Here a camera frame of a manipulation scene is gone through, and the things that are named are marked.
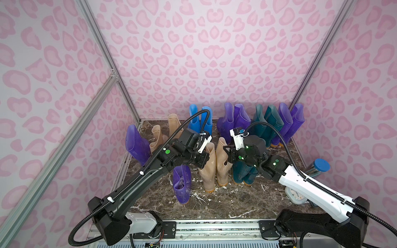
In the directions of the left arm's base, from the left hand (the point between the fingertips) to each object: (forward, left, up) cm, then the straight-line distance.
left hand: (209, 157), depth 70 cm
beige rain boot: (-5, 0, -4) cm, 6 cm away
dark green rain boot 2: (-4, -21, -15) cm, 26 cm away
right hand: (+5, -7, 0) cm, 8 cm away
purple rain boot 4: (-9, +12, -1) cm, 15 cm away
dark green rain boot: (-2, -15, -9) cm, 18 cm away
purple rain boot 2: (+24, -18, 0) cm, 30 cm away
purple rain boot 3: (+22, -42, +1) cm, 48 cm away
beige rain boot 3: (+24, +19, -3) cm, 31 cm away
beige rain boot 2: (-5, -6, -3) cm, 8 cm away
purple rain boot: (+24, -10, -4) cm, 26 cm away
